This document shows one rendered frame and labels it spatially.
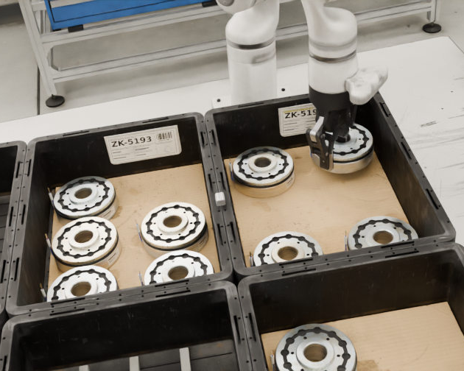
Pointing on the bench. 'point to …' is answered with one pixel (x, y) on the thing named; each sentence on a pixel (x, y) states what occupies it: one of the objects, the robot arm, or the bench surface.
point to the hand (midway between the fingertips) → (333, 152)
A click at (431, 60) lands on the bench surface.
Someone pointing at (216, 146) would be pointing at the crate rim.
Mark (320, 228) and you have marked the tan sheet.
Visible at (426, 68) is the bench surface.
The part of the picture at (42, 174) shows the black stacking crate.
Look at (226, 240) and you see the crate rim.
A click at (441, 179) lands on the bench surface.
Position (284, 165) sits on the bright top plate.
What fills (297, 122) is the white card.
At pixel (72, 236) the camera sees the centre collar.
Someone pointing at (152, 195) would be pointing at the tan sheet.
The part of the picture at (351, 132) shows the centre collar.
